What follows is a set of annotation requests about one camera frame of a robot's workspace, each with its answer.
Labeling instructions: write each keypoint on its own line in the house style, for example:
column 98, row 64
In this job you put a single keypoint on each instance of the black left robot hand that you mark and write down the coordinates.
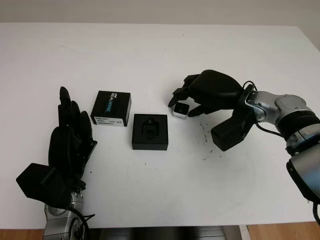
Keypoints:
column 67, row 145

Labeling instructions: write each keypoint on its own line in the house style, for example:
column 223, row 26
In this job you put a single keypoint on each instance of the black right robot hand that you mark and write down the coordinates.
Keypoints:
column 215, row 90

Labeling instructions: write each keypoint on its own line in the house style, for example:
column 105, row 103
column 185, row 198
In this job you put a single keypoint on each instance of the small silver RealSense camera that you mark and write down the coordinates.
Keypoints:
column 180, row 110

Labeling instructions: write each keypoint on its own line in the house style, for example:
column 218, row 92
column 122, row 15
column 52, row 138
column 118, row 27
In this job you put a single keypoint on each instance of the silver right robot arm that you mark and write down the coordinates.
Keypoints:
column 295, row 112

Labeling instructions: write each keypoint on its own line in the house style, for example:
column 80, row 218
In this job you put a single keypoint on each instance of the black RealSense box lid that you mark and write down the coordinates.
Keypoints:
column 110, row 105

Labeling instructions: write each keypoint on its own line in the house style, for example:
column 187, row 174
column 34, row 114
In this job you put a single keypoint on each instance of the dark grey robot torso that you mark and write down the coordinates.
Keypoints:
column 162, row 233

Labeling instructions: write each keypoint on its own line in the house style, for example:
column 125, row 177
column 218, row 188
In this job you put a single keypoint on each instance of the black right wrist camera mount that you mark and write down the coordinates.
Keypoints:
column 230, row 132

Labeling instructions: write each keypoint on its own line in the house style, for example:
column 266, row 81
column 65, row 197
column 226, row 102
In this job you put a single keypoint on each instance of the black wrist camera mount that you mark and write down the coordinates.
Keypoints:
column 37, row 182
column 230, row 132

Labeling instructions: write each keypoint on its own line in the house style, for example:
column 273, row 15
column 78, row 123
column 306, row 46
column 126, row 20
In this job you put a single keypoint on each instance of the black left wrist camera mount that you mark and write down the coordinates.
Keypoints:
column 37, row 182

